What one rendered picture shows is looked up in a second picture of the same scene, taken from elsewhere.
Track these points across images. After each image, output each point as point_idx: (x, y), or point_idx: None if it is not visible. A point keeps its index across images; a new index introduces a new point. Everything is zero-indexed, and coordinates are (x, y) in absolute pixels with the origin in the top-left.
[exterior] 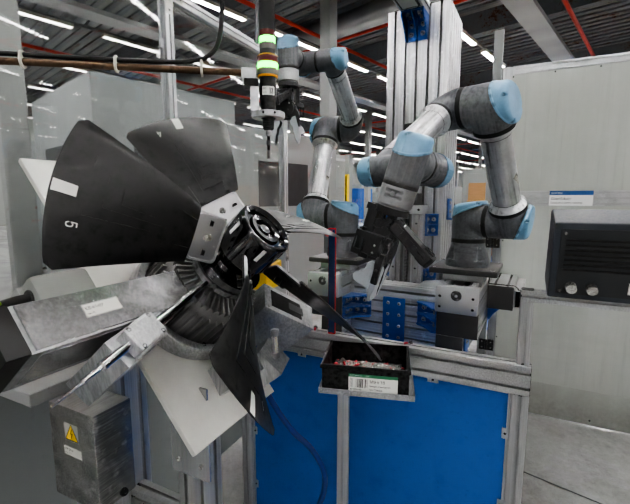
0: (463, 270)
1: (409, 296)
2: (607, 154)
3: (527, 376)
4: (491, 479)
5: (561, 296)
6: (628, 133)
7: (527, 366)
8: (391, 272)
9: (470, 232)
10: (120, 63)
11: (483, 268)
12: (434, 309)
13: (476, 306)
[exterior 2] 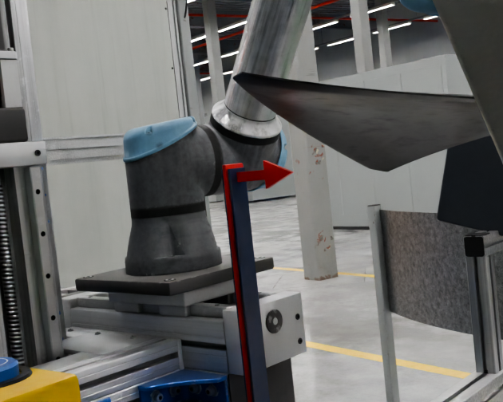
0: (227, 269)
1: (116, 385)
2: (45, 74)
3: None
4: None
5: None
6: (62, 41)
7: None
8: None
9: (196, 186)
10: None
11: (225, 261)
12: (223, 378)
13: (303, 329)
